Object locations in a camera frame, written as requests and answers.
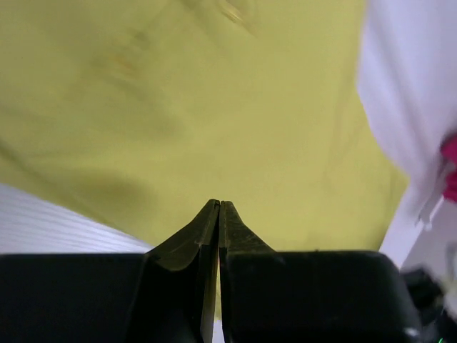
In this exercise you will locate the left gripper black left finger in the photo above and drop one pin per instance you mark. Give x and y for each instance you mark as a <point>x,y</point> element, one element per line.
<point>164,295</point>

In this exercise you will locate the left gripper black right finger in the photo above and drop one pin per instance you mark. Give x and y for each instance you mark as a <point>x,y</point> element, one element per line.
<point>312,296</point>

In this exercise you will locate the yellow-green trousers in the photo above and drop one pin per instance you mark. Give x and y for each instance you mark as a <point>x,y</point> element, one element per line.
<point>120,120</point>

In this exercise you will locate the white metal clothes rack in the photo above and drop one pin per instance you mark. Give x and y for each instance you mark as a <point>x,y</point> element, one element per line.
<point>429,210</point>

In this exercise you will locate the pink hanging garment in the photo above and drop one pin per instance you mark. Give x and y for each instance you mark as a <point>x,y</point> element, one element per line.
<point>448,152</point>

